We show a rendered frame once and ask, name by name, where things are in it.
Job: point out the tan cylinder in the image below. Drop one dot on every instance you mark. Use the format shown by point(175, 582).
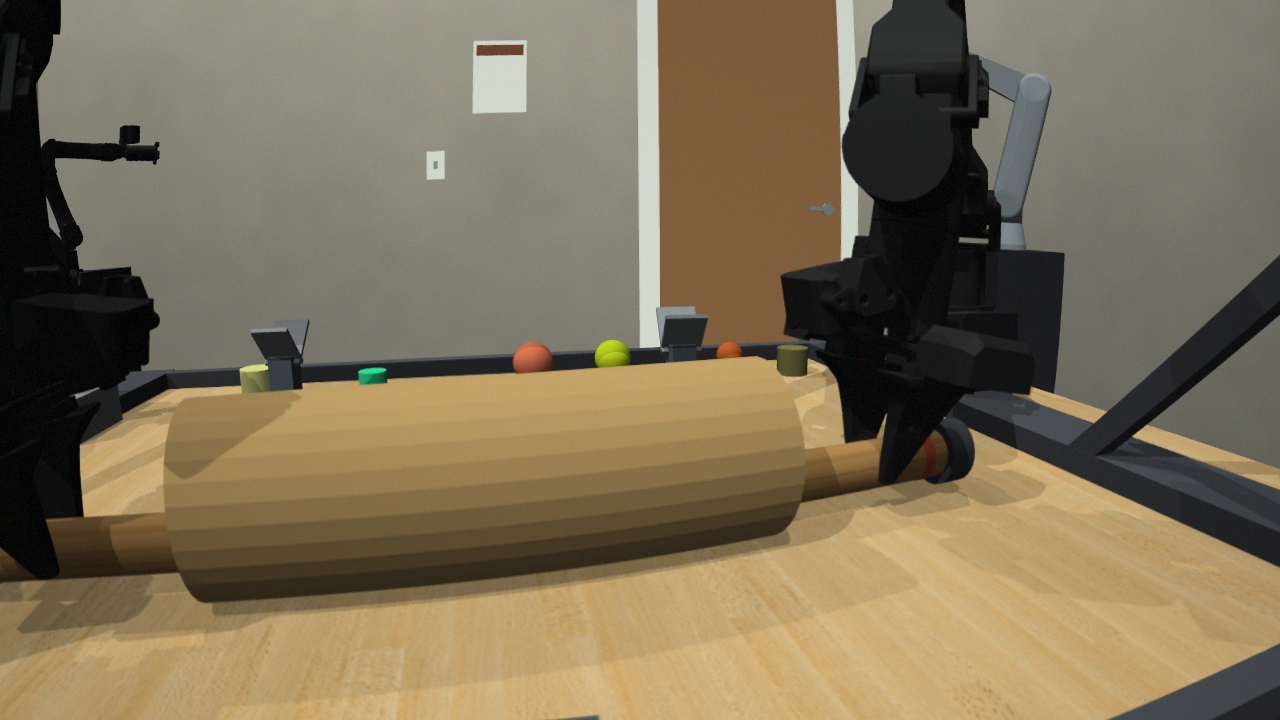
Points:
point(385, 486)

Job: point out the yellow-green tennis ball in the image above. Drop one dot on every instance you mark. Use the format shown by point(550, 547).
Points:
point(612, 353)

